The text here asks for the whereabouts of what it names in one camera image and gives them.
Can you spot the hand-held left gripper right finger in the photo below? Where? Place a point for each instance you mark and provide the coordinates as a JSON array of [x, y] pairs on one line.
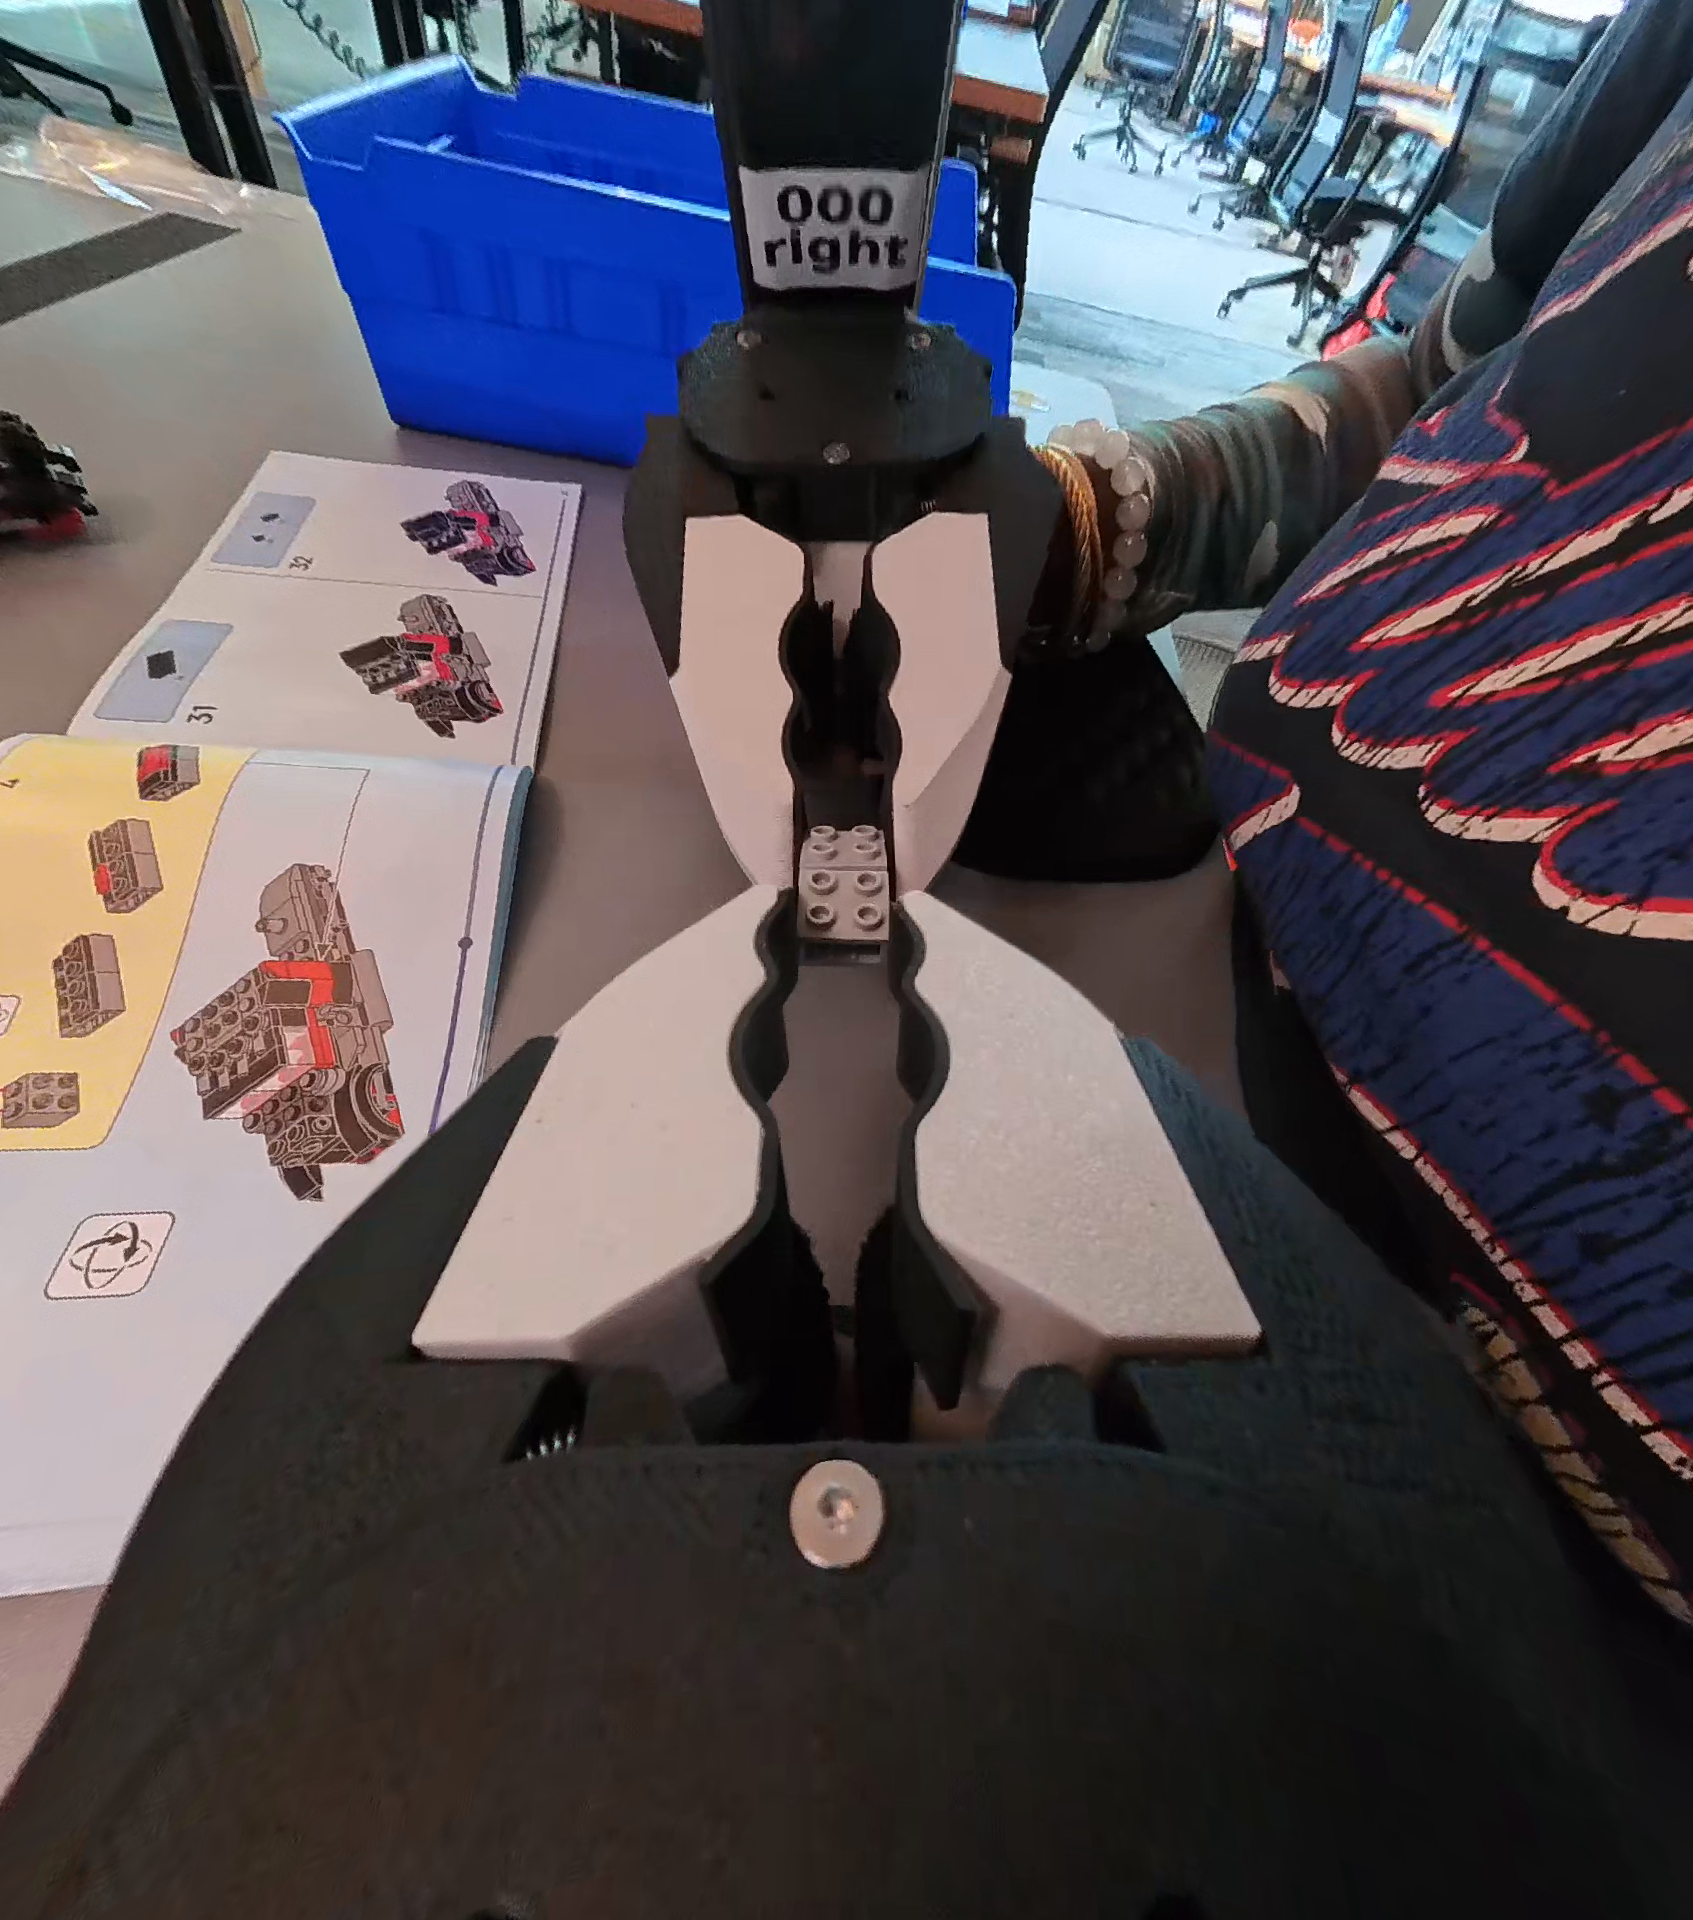
[[1087, 1186]]

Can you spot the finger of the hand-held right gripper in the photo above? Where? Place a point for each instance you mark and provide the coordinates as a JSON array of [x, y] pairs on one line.
[[735, 647], [959, 660]]

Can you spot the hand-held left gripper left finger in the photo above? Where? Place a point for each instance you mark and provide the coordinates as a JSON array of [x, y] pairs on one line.
[[591, 1186]]

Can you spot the grey studded brick block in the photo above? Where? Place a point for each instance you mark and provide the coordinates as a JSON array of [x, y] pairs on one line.
[[849, 886]]

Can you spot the grey topped office desk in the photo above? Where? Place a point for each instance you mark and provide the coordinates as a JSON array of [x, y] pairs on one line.
[[1003, 68]]

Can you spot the blue plastic bin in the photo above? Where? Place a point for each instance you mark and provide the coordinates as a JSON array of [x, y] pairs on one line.
[[515, 300]]

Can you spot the open instruction booklet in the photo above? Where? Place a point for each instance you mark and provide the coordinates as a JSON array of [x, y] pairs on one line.
[[187, 1350]]

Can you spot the person's dark patterned top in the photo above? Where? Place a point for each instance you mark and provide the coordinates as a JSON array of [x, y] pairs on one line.
[[1535, 900]]

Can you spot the clear plastic wrap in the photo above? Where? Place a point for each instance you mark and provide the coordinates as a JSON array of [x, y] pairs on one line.
[[113, 158]]

